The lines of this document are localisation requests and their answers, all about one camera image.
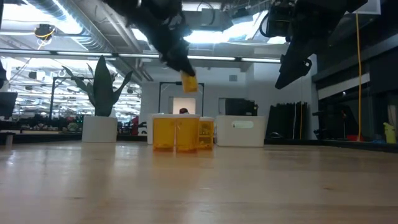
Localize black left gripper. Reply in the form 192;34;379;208
124;0;197;77

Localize orange pill bottle white cap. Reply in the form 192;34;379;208
198;116;215;151

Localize large orange pill bottle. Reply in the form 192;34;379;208
175;114;200;153
152;114;177;152

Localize yellow-green spray bottle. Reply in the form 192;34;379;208
383;122;397;144

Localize white square plant pot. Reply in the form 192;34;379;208
81;116;119;143

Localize small orange pill bottle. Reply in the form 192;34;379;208
181;70;199;94

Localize black curtain panels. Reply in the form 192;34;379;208
264;101;308;146

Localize black cabinet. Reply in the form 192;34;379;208
219;98;259;117

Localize green leafy plant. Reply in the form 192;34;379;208
61;55;134;118

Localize yellow ceiling cable reel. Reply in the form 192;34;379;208
33;24;56;40

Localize long linear ceiling light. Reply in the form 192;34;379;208
0;48;282;65

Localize white plastic bin with handle hole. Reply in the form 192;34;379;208
215;115;266;147

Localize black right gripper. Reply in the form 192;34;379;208
274;0;343;90

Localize dark computer monitor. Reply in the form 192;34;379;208
0;91;18;119

